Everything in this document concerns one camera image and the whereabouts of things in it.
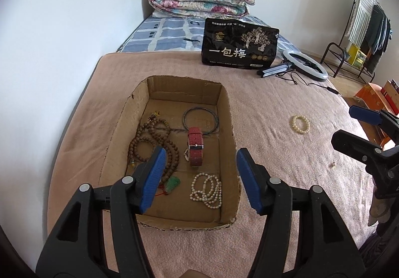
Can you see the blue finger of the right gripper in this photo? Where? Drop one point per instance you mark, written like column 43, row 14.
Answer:
column 386, row 121
column 381, row 165

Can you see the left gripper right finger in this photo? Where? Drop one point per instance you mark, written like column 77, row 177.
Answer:
column 325, row 245

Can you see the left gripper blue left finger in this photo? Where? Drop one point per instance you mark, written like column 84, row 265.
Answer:
column 75, row 247

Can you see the blue bangle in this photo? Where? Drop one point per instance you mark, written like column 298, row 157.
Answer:
column 204, row 118

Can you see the orange cardboard box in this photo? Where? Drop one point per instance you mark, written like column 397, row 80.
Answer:
column 376, row 97

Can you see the black metal rack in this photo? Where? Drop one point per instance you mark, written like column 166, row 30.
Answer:
column 335, row 58

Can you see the green jade pendant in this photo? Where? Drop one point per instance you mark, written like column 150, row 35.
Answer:
column 171, row 184

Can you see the hanging clothes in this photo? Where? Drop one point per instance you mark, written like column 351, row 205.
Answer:
column 367, row 35

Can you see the black snack bag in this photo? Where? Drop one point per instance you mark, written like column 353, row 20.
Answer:
column 237, row 44

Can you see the blue checked bed sheet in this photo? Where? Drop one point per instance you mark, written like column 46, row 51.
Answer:
column 166, row 34

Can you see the white ring light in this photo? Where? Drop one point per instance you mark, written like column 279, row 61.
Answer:
column 306, row 65

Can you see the black ring light stand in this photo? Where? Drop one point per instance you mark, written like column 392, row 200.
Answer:
column 275, row 70

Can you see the red strap wristwatch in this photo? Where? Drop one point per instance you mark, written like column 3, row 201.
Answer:
column 194, row 147

